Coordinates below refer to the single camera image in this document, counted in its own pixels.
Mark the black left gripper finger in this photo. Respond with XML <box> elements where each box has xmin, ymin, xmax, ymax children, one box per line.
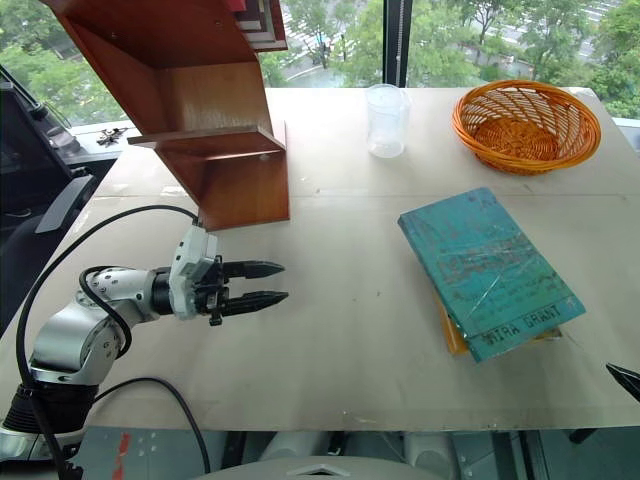
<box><xmin>222</xmin><ymin>260</ymin><xmax>286</xmax><ymax>281</ymax></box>
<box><xmin>224</xmin><ymin>290</ymin><xmax>290</xmax><ymax>317</ymax></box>

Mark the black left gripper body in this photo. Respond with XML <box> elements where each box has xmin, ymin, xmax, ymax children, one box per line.
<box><xmin>191</xmin><ymin>255</ymin><xmax>231</xmax><ymax>328</ymax></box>

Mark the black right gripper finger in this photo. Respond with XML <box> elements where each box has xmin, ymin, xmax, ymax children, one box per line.
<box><xmin>605</xmin><ymin>363</ymin><xmax>640</xmax><ymax>404</ymax></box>

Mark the brown wooden bookshelf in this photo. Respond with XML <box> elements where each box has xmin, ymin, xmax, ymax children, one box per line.
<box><xmin>38</xmin><ymin>0</ymin><xmax>292</xmax><ymax>232</ymax></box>

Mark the teal paperback book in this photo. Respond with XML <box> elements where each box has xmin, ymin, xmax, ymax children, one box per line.
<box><xmin>398</xmin><ymin>187</ymin><xmax>587</xmax><ymax>364</ymax></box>

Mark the orange book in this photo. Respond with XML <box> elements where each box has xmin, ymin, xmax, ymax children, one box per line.
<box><xmin>435</xmin><ymin>299</ymin><xmax>563</xmax><ymax>356</ymax></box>

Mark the stack of books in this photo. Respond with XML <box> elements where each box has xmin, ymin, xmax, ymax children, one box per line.
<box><xmin>225</xmin><ymin>0</ymin><xmax>290</xmax><ymax>53</ymax></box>

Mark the grey robot torso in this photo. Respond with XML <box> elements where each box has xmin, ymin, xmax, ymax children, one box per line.
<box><xmin>194</xmin><ymin>453</ymin><xmax>451</xmax><ymax>480</ymax></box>

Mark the small black metal ornament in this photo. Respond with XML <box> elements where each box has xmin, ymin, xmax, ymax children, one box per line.
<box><xmin>95</xmin><ymin>127</ymin><xmax>129</xmax><ymax>147</ymax></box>

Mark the clear plastic cup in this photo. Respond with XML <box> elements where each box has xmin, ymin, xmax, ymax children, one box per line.
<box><xmin>364</xmin><ymin>83</ymin><xmax>412</xmax><ymax>159</ymax></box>

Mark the black office chair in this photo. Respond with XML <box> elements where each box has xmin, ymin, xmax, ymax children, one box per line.
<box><xmin>0</xmin><ymin>64</ymin><xmax>99</xmax><ymax>341</ymax></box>

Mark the orange wicker basket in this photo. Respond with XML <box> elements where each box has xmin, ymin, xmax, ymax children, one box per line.
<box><xmin>451</xmin><ymin>79</ymin><xmax>603</xmax><ymax>177</ymax></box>

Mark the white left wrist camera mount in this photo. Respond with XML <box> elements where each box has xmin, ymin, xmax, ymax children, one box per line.
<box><xmin>168</xmin><ymin>224</ymin><xmax>219</xmax><ymax>321</ymax></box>

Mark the black window frame post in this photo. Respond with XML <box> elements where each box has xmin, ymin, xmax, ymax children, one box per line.
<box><xmin>382</xmin><ymin>0</ymin><xmax>414</xmax><ymax>89</ymax></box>

